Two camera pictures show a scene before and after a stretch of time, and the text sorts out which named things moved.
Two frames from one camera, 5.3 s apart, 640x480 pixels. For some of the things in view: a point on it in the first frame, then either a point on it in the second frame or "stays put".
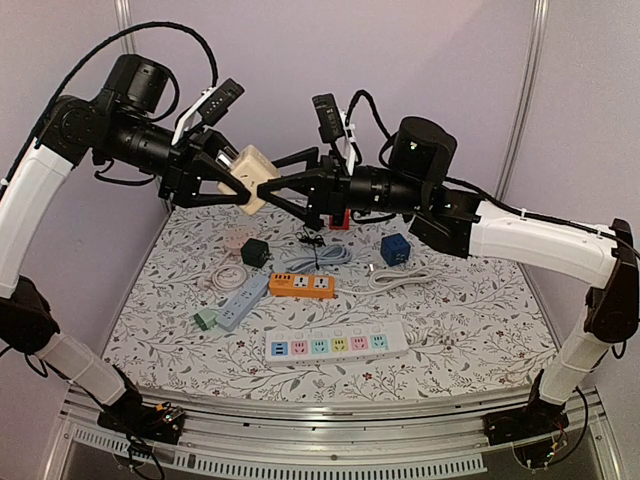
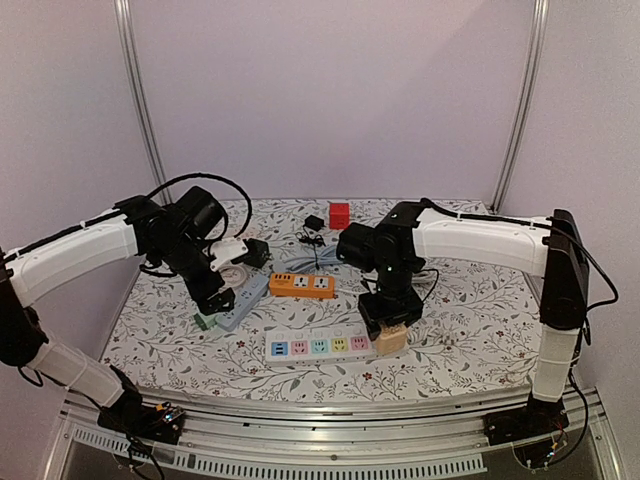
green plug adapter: x=205 y=318 stays put
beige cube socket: x=253 y=169 to x=393 y=339
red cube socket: x=346 y=224 stays put
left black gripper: x=184 y=171 to x=199 y=293
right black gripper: x=329 y=184 to x=391 y=314
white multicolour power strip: x=336 y=344 stays put
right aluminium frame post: x=525 y=105 stays put
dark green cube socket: x=255 y=252 stays put
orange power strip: x=306 y=285 stays put
